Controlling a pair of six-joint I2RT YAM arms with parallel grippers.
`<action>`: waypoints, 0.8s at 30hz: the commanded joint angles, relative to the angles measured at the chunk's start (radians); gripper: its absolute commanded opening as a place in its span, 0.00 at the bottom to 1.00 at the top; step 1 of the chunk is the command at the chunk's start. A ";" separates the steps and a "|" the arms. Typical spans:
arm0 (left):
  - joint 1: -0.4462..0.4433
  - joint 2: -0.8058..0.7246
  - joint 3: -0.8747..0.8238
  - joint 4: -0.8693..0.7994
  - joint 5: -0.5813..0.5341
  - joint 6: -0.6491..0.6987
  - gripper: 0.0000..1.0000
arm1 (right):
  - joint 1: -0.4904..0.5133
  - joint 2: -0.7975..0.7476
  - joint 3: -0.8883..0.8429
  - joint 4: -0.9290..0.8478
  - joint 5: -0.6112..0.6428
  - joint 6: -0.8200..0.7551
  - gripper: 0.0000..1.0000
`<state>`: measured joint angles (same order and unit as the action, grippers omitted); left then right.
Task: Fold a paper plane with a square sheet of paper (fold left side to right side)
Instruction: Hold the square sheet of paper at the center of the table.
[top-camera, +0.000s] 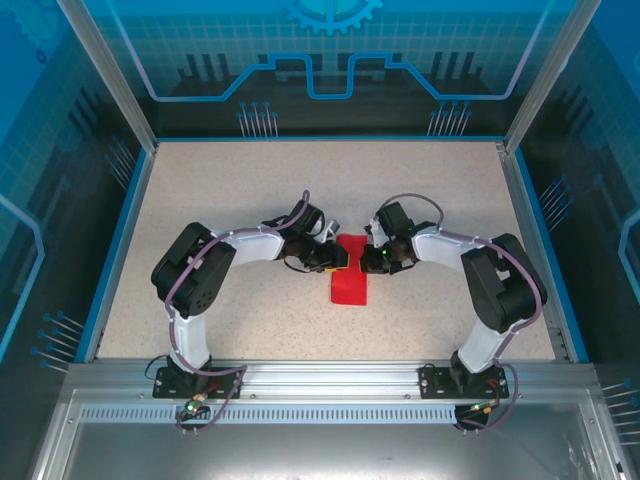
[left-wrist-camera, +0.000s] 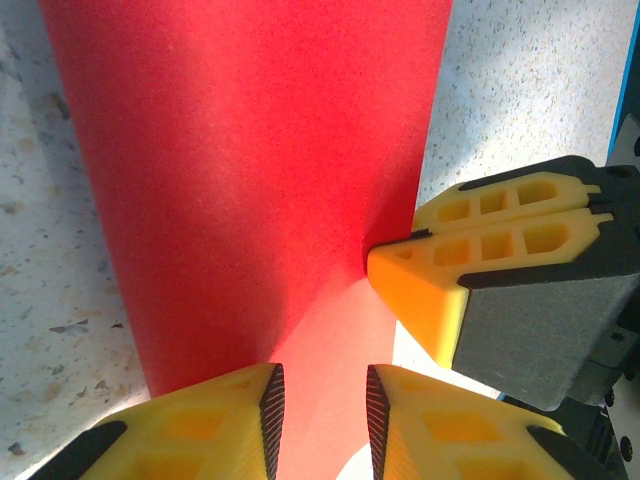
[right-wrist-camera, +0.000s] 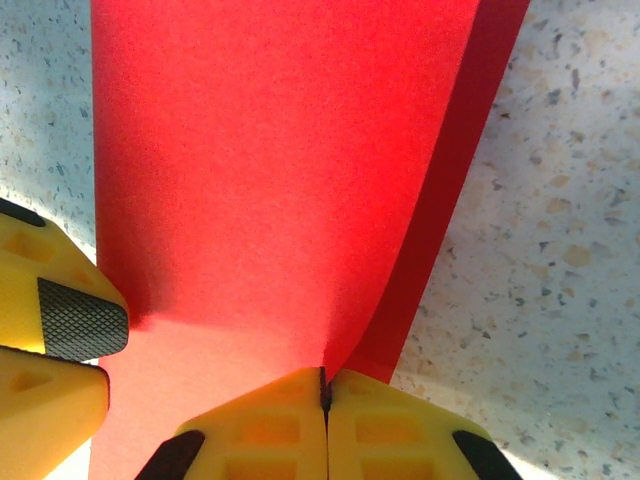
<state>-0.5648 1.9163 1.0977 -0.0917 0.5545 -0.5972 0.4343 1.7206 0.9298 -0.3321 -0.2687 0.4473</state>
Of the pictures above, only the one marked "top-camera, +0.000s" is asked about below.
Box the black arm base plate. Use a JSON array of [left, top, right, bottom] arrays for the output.
[[418, 364, 510, 400], [153, 366, 244, 400]]

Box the shiny metal tray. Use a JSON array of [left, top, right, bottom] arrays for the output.
[[29, 389, 629, 480]]

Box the aluminium mounting rail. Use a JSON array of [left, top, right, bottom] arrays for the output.
[[67, 360, 596, 401]]

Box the blue table edge frame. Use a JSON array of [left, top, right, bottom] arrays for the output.
[[74, 133, 591, 364]]

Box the slotted grey cable duct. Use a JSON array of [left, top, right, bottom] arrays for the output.
[[79, 405, 459, 424]]

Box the aluminium frame post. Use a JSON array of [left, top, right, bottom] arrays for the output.
[[501, 0, 607, 154], [55, 0, 160, 154]]

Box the cable connector with indicator light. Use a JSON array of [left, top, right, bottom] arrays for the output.
[[182, 393, 209, 417], [467, 397, 502, 417]]

